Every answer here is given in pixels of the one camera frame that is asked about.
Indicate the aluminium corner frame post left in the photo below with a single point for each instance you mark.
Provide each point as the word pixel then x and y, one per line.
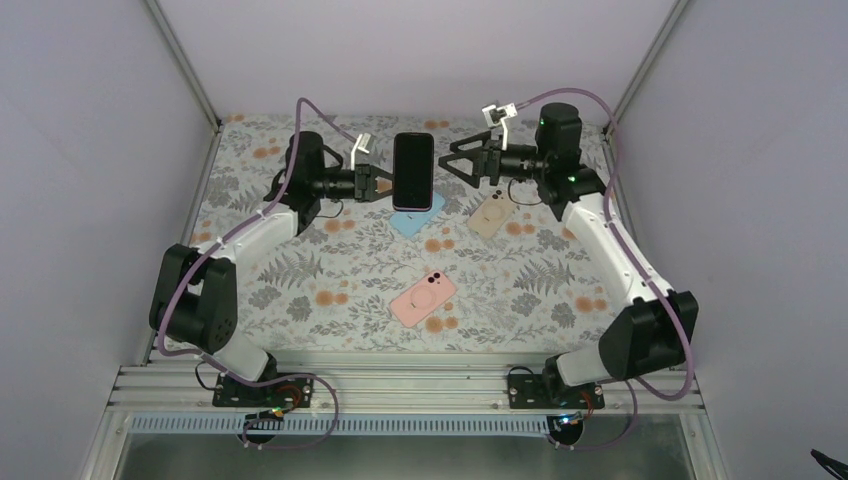
pixel 183 63

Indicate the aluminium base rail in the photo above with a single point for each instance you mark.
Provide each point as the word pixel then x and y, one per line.
pixel 365 382

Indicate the aluminium corner frame post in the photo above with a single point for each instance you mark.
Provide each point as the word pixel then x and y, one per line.
pixel 645 66
pixel 183 63

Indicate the pink phone case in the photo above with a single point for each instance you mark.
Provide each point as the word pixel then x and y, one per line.
pixel 420 300

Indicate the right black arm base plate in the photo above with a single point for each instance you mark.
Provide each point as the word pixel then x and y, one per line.
pixel 527 390

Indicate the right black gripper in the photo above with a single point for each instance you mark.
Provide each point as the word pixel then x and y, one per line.
pixel 484 162

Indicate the aluminium corner frame post right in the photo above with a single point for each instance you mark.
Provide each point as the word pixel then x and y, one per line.
pixel 645 66

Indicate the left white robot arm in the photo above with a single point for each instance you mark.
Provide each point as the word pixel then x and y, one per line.
pixel 195 300

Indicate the grey slotted cable duct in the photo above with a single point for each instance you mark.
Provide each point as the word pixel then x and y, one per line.
pixel 353 424

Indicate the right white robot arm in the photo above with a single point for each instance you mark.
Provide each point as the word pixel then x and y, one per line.
pixel 655 322

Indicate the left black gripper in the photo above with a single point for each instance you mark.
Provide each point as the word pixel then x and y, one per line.
pixel 369 172

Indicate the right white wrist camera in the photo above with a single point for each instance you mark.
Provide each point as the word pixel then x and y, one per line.
pixel 498 117

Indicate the light blue phone case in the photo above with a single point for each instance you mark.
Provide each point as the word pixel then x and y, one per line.
pixel 409 223

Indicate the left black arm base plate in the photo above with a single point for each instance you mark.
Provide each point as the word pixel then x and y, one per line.
pixel 230 393

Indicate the black smartphone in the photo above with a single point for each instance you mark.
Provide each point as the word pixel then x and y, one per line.
pixel 413 171

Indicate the floral patterned table mat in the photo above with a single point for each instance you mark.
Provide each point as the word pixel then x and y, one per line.
pixel 531 288

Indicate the beige phone case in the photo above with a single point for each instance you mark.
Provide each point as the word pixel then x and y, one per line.
pixel 493 213

